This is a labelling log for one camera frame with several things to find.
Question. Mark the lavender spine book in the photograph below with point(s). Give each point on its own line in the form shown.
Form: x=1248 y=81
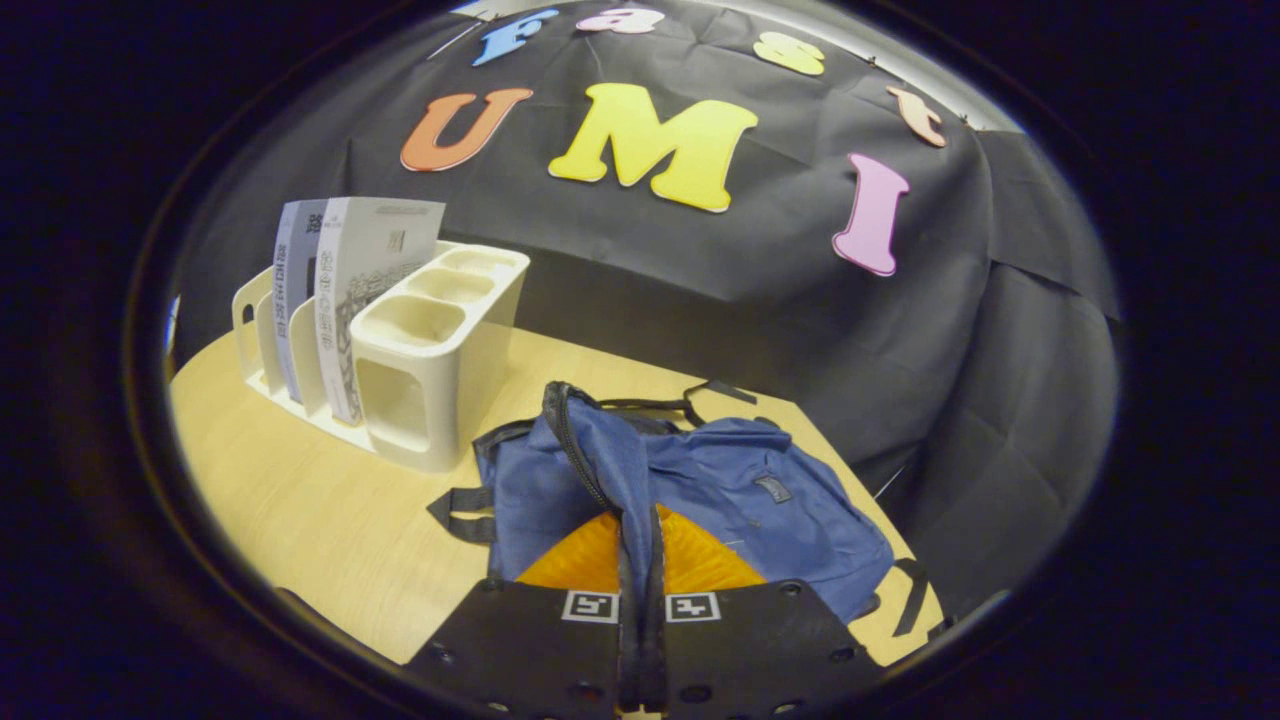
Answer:
x=292 y=290

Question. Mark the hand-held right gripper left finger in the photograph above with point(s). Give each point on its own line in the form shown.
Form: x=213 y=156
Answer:
x=520 y=640

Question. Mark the computer monitor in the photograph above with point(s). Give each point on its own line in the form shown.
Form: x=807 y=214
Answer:
x=171 y=325

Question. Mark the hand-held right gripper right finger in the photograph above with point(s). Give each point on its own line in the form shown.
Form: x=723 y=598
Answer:
x=760 y=645

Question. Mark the blue schoolbag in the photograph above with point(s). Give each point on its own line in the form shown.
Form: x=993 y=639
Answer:
x=730 y=500

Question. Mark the white grey patterned book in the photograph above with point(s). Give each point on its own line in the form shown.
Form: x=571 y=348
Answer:
x=365 y=270

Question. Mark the white plastic bookshelf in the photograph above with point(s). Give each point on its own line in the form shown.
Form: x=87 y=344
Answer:
x=450 y=380

